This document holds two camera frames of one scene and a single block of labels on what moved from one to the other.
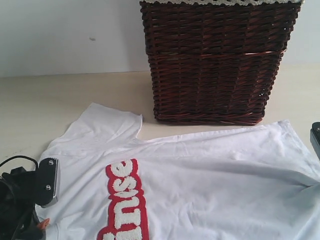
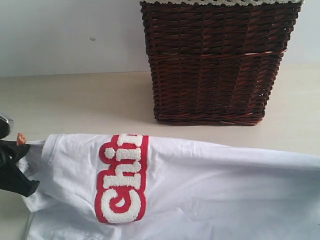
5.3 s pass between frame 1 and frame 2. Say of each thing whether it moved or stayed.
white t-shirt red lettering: moved
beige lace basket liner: stayed
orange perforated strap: moved
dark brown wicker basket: stayed
